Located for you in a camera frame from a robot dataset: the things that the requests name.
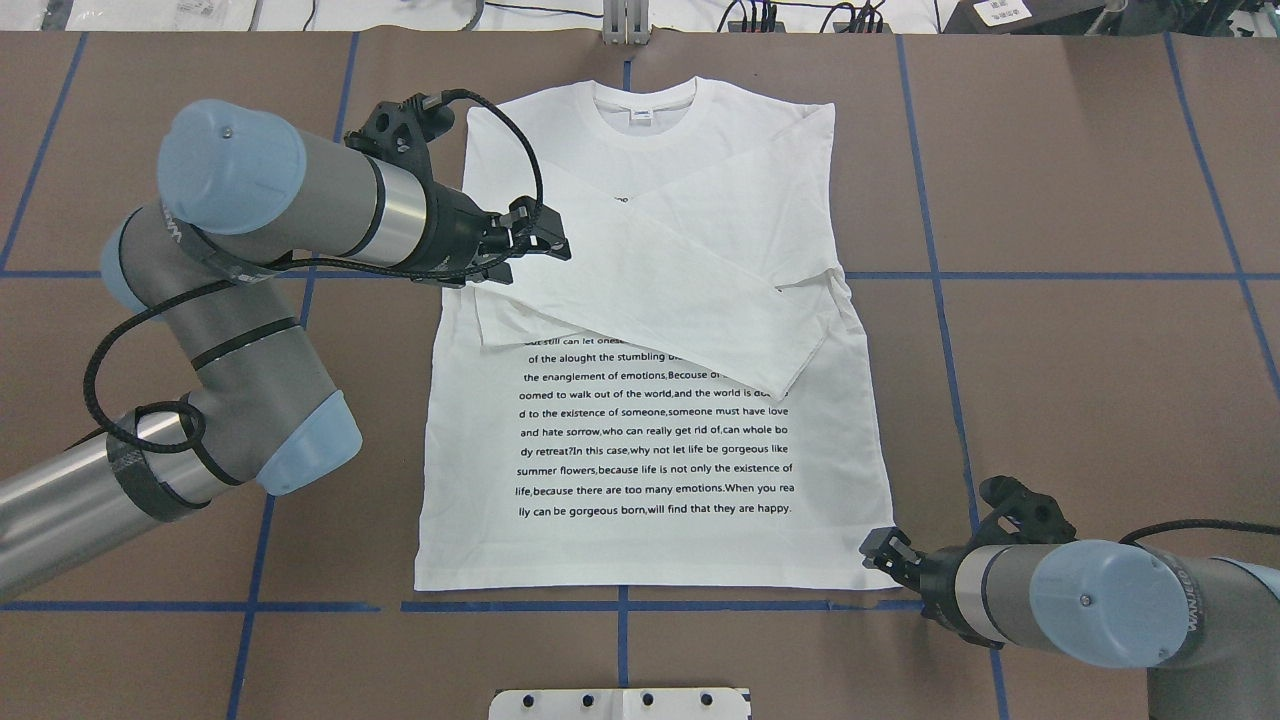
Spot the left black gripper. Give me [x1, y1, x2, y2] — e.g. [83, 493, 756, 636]
[346, 92, 571, 288]

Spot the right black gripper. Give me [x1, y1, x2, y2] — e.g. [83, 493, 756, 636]
[859, 475, 1076, 641]

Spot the white long-sleeve printed shirt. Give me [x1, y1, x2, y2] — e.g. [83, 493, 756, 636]
[413, 77, 893, 591]

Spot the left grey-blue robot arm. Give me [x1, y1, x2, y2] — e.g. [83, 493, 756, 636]
[1, 88, 571, 600]

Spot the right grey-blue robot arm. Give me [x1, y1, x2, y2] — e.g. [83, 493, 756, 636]
[860, 477, 1279, 719]

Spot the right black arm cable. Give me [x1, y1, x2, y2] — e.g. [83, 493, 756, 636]
[1117, 518, 1280, 550]

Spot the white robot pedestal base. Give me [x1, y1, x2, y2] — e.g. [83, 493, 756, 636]
[488, 687, 753, 719]

